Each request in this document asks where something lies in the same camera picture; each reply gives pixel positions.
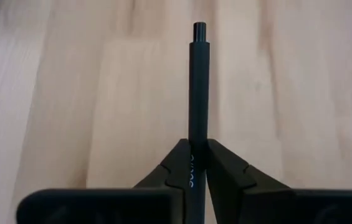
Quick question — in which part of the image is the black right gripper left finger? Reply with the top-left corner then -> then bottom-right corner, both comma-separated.
16,138 -> 193,224

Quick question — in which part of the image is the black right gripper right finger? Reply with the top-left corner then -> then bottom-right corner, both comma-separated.
205,138 -> 352,224

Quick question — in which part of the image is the black pen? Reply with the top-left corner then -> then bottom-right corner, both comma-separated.
188,21 -> 211,224

